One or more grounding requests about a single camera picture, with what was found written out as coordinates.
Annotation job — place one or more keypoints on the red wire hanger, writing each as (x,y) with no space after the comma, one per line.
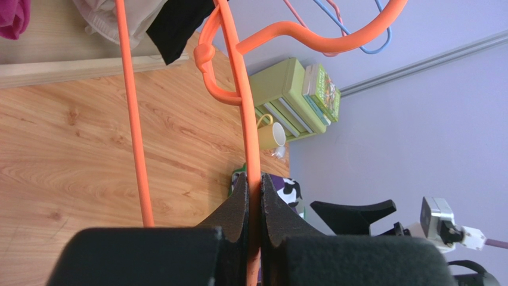
(317,20)

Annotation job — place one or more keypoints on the small clear plastic bag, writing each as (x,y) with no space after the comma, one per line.
(279,152)

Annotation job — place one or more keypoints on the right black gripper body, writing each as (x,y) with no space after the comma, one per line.
(398,230)

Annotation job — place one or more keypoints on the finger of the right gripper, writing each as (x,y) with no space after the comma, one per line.
(352,220)

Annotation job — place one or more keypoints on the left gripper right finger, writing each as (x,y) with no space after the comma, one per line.
(280,264)

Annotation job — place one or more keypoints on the green drawer cabinet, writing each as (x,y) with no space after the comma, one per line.
(277,90)

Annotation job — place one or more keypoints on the green treehouse book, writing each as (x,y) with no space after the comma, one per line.
(327,95)

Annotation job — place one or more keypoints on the black trousers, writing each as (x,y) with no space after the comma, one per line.
(175,24)

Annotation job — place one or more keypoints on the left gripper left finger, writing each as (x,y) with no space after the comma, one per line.
(232,217)

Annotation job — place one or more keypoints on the orange plastic hanger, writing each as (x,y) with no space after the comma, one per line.
(222,18)

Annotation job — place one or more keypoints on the yellow mug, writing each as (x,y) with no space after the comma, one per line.
(271,134)

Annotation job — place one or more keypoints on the purple camouflage trousers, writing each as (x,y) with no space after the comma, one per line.
(289,191)

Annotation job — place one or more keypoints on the pink trousers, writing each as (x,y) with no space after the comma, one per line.
(15,17)

